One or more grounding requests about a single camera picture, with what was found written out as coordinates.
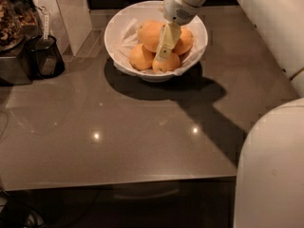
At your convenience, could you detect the tray of dried food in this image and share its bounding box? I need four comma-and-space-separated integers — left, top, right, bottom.
0, 0, 38, 52

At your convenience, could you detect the white paper tag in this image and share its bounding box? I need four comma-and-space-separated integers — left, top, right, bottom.
41, 7, 50, 41

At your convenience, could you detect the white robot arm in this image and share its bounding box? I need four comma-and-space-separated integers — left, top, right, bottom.
157, 0, 304, 228

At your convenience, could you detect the white ceramic bowl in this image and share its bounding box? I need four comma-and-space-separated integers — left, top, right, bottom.
104, 0, 209, 83

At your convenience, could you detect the top orange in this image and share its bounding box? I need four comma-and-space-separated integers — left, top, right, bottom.
138, 20, 164, 53

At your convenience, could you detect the front right orange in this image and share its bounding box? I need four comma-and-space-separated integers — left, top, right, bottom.
152, 52, 181, 73

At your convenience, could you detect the orange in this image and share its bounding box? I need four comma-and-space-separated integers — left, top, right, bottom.
129, 44, 154, 70
174, 28, 194, 55
138, 20, 164, 53
152, 52, 181, 73

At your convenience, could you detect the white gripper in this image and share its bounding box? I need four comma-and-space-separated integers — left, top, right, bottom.
155, 0, 205, 62

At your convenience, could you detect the right back orange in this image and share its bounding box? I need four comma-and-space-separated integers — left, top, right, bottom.
174, 28, 194, 55

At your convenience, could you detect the metal box stand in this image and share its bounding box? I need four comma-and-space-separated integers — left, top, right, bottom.
0, 44, 33, 86

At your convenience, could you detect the black container with tag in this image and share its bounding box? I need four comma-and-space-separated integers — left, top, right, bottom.
26, 35, 65, 79

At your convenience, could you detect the white paper towel liner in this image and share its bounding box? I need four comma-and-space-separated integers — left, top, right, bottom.
113, 7, 204, 77

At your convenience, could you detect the front left orange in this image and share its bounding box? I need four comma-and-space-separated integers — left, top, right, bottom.
129, 44, 154, 70

